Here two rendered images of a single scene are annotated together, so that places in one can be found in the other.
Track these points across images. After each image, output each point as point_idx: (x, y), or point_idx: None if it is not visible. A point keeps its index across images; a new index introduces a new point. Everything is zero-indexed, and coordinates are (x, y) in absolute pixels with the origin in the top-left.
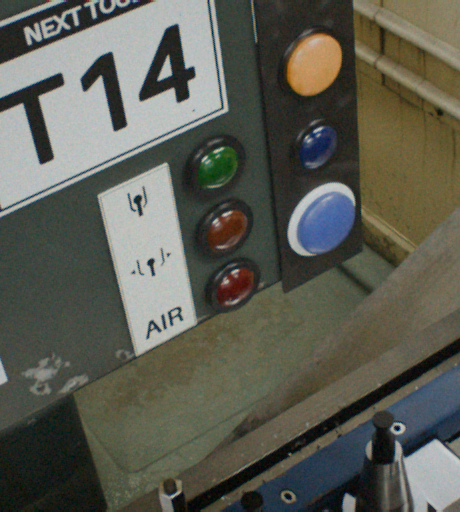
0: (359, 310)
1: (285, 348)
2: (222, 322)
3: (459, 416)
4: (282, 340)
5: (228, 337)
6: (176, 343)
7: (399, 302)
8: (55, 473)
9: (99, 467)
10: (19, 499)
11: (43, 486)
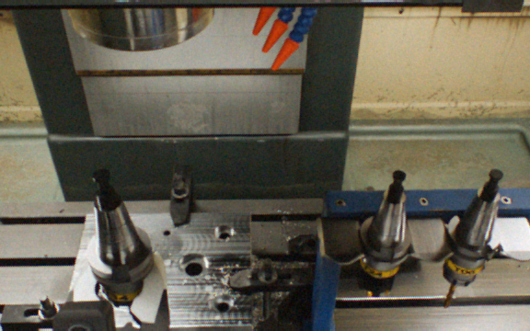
0: (529, 176)
1: (477, 183)
2: (449, 154)
3: None
4: (478, 178)
5: (448, 163)
6: (419, 152)
7: None
8: (320, 175)
9: (345, 189)
10: (296, 177)
11: (311, 178)
